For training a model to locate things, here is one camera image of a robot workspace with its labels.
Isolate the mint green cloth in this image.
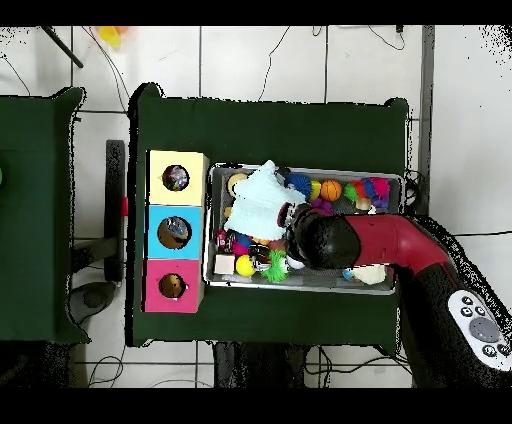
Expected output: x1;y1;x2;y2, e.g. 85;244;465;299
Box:
223;159;309;242

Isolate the small wooden cube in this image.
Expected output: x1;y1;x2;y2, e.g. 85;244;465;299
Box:
214;253;237;276

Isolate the peach orange ball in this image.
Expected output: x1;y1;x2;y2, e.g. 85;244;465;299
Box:
227;172;249;197

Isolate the yellow ball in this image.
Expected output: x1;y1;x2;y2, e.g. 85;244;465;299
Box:
234;255;256;278

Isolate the green cloth side table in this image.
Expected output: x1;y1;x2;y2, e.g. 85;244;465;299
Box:
0;86;88;345

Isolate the green spiky ball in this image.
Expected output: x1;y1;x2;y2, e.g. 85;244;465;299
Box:
263;250;290;285

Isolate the orange toy basketball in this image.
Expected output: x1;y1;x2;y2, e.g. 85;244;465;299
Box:
319;179;344;203

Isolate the yellow rubber duck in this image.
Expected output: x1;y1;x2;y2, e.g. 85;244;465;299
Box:
161;275;185;298

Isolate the shallow clear mesh bin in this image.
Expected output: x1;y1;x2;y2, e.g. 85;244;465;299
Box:
203;163;404;297

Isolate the clear plastic packet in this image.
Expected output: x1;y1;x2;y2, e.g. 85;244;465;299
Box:
163;219;191;246

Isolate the multicolour cartoon print cloth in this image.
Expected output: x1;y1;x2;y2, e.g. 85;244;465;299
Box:
163;166;189;191

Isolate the pink spiky ball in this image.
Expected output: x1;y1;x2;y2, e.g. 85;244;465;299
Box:
367;177;392;200

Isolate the cream yellow cloth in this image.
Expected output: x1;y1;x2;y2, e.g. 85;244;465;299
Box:
351;265;389;286

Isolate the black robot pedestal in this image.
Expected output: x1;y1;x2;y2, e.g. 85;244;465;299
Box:
211;342;315;389

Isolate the grey metal beam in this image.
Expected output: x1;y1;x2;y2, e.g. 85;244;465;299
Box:
410;25;437;221

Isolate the yellow floor object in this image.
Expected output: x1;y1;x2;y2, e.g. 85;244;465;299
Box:
97;26;125;49

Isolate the wooden box with three holes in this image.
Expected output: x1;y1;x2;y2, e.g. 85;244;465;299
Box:
142;149;209;315

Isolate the black chair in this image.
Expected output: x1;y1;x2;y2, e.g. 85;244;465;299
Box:
70;139;129;325

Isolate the black rod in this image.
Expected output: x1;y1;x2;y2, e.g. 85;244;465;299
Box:
39;26;85;69

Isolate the black cable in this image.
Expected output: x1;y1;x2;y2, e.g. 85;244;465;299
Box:
257;25;293;103
402;169;512;241

